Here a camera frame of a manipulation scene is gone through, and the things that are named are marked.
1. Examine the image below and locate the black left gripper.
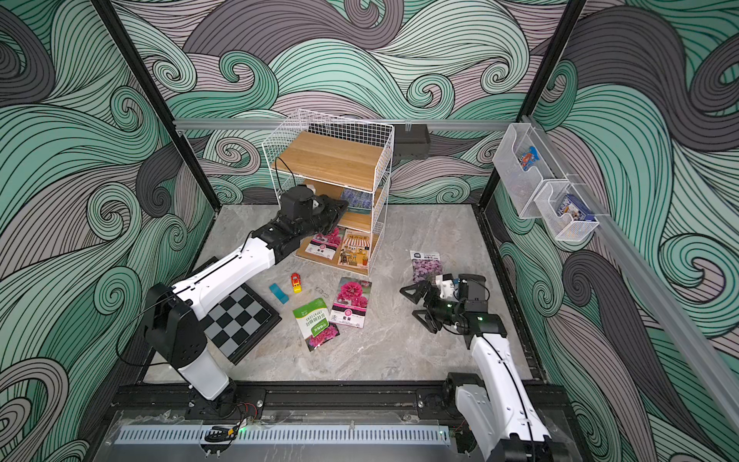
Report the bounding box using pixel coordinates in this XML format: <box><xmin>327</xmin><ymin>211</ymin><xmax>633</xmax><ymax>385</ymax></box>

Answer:
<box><xmin>293</xmin><ymin>196</ymin><xmax>348</xmax><ymax>244</ymax></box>

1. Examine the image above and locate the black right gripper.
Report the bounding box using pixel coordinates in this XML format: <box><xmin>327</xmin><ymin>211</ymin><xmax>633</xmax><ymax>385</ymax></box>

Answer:
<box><xmin>406</xmin><ymin>280</ymin><xmax>467</xmax><ymax>330</ymax></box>

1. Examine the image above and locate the pink flower seed bag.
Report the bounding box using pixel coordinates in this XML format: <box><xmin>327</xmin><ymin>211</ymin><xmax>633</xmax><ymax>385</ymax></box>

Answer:
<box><xmin>305</xmin><ymin>226</ymin><xmax>346</xmax><ymax>260</ymax></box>
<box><xmin>329</xmin><ymin>277</ymin><xmax>373</xmax><ymax>329</ymax></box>

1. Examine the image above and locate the lavender blue seed bag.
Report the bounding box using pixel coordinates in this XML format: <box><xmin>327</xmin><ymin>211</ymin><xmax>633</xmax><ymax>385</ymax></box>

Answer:
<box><xmin>341</xmin><ymin>188</ymin><xmax>373</xmax><ymax>215</ymax></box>

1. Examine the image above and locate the purple flower seed bag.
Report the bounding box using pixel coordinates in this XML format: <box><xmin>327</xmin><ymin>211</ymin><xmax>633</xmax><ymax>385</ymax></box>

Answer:
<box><xmin>410</xmin><ymin>250</ymin><xmax>443</xmax><ymax>283</ymax></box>

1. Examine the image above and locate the green white seed bag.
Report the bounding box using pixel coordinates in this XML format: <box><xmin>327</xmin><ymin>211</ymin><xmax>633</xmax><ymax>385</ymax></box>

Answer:
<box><xmin>293</xmin><ymin>298</ymin><xmax>341</xmax><ymax>352</ymax></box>

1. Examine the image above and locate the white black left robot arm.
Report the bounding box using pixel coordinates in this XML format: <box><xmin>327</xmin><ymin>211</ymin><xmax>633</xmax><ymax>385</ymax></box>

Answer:
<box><xmin>142</xmin><ymin>185</ymin><xmax>348</xmax><ymax>402</ymax></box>

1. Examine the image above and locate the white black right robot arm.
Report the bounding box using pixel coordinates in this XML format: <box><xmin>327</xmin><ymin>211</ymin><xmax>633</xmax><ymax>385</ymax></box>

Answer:
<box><xmin>400</xmin><ymin>273</ymin><xmax>571</xmax><ymax>461</ymax></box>

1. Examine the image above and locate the illustrated shop seed bag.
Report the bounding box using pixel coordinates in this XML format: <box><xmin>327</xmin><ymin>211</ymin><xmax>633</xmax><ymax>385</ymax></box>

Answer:
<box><xmin>339</xmin><ymin>229</ymin><xmax>371</xmax><ymax>269</ymax></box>

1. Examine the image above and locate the red yellow toy car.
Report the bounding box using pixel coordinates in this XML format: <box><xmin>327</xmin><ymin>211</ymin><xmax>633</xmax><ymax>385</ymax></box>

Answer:
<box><xmin>291</xmin><ymin>273</ymin><xmax>302</xmax><ymax>294</ymax></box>

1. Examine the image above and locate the teal toy block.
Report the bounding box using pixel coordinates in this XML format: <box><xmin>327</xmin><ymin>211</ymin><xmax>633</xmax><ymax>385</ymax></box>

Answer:
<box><xmin>269</xmin><ymin>283</ymin><xmax>289</xmax><ymax>304</ymax></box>

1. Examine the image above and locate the black white checker board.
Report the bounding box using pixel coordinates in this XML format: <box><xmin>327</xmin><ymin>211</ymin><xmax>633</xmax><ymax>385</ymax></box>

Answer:
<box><xmin>200</xmin><ymin>283</ymin><xmax>282</xmax><ymax>365</ymax></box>

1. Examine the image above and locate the blue packet in bin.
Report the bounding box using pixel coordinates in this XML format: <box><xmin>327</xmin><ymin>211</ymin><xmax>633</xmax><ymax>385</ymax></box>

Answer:
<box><xmin>556</xmin><ymin>194</ymin><xmax>596</xmax><ymax>221</ymax></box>

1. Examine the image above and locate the blue red item in bin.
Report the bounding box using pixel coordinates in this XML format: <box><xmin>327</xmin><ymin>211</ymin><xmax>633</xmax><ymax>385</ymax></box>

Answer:
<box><xmin>519</xmin><ymin>146</ymin><xmax>541</xmax><ymax>171</ymax></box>

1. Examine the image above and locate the white wire shelf rack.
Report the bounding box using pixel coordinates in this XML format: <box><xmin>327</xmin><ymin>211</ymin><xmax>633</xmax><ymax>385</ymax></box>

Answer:
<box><xmin>261</xmin><ymin>109</ymin><xmax>395</xmax><ymax>275</ymax></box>

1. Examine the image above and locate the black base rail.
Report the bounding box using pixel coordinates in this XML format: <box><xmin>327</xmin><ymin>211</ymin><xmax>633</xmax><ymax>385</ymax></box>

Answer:
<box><xmin>109</xmin><ymin>379</ymin><xmax>573</xmax><ymax>425</ymax></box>

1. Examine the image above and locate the black box on rail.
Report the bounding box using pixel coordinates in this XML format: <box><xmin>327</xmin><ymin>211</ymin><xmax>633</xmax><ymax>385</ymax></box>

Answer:
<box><xmin>394</xmin><ymin>124</ymin><xmax>431</xmax><ymax>161</ymax></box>

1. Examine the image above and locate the black corner frame post right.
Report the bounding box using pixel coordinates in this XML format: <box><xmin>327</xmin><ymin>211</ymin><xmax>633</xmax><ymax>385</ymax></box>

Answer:
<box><xmin>475</xmin><ymin>0</ymin><xmax>589</xmax><ymax>209</ymax></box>

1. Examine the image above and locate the black corner frame post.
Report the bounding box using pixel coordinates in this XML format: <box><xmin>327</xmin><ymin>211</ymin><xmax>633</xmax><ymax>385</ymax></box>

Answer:
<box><xmin>90</xmin><ymin>0</ymin><xmax>221</xmax><ymax>213</ymax></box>
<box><xmin>475</xmin><ymin>0</ymin><xmax>589</xmax><ymax>209</ymax></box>

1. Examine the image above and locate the clear wall bin lower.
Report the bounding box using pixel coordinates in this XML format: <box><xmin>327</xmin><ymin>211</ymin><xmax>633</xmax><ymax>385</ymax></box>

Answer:
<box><xmin>534</xmin><ymin>180</ymin><xmax>600</xmax><ymax>244</ymax></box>

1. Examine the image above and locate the clear wall bin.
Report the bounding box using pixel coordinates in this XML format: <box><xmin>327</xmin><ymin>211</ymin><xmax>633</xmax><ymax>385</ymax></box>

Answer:
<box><xmin>493</xmin><ymin>123</ymin><xmax>564</xmax><ymax>219</ymax></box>
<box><xmin>534</xmin><ymin>180</ymin><xmax>600</xmax><ymax>244</ymax></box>

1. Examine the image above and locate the clear wall bin upper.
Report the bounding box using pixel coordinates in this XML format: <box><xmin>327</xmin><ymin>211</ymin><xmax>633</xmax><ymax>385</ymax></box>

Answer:
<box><xmin>493</xmin><ymin>123</ymin><xmax>564</xmax><ymax>219</ymax></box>

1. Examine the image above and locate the black corner frame post left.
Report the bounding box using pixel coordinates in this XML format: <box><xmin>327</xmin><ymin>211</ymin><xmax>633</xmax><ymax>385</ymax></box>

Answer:
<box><xmin>90</xmin><ymin>0</ymin><xmax>221</xmax><ymax>213</ymax></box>

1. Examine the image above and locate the white slotted cable duct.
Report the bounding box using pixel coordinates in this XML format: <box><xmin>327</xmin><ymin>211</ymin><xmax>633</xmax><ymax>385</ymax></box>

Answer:
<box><xmin>114</xmin><ymin>425</ymin><xmax>451</xmax><ymax>447</ymax></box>

